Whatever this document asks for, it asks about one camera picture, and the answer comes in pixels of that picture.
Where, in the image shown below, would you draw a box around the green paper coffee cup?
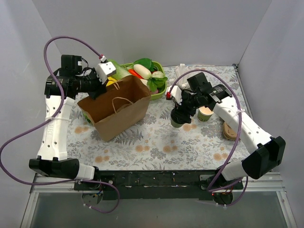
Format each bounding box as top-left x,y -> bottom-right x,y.
171,119 -> 183,128

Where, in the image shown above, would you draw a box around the brown paper bag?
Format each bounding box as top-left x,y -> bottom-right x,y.
78,76 -> 151,142

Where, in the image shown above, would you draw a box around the brown cardboard cup carrier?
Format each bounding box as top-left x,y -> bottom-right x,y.
223,122 -> 237,141

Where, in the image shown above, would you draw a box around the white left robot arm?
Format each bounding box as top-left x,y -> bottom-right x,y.
29,55 -> 116,190

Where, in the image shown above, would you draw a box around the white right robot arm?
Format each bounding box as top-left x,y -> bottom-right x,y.
166,69 -> 286,191

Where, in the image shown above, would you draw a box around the yellow napa cabbage toy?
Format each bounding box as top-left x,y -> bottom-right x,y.
106,76 -> 119,88

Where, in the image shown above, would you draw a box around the small green cabbage toy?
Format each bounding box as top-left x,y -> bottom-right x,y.
83,112 -> 93,125

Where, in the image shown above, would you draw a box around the white wrapped straws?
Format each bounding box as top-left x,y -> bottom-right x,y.
175,64 -> 200,90

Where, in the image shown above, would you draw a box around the green napa cabbage toy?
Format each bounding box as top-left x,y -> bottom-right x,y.
109,59 -> 130,80

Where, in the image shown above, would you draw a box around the floral table mat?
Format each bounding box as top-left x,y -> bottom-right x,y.
65,66 -> 266,171

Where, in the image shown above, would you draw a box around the bok choy toy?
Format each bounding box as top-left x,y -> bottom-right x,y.
147,71 -> 168,92

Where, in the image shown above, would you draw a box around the green plastic tray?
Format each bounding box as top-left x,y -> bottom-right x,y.
121,61 -> 167,100

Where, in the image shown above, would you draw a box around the white radish toy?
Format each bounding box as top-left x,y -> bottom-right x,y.
133,64 -> 152,80

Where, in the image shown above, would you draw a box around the green leafy vegetable toy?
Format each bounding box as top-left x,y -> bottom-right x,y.
133,58 -> 154,72

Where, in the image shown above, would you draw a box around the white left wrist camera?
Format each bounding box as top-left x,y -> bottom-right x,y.
95,62 -> 116,85

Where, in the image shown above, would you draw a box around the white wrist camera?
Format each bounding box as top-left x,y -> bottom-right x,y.
165,85 -> 182,105
95,62 -> 116,85

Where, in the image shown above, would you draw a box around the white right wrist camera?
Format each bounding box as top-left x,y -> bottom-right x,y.
165,85 -> 182,105

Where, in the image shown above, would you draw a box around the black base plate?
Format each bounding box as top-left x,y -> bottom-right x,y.
73,169 -> 245,201

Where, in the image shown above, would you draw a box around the aluminium frame rail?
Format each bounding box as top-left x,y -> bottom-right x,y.
21,172 -> 297,228

